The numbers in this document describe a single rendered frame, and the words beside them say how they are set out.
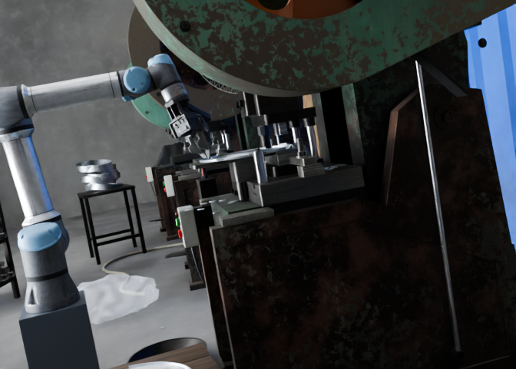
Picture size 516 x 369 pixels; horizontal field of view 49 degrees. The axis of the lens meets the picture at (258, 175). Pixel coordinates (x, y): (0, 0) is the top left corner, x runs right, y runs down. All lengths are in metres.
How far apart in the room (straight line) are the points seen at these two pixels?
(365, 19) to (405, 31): 0.10
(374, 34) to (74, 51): 7.27
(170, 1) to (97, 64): 7.14
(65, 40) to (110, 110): 1.12
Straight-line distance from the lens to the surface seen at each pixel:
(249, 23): 1.30
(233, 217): 1.48
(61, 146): 8.38
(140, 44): 3.08
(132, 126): 8.32
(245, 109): 1.71
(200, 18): 1.28
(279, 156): 1.69
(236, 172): 1.69
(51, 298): 1.73
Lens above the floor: 0.87
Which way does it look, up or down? 5 degrees down
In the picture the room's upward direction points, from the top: 10 degrees counter-clockwise
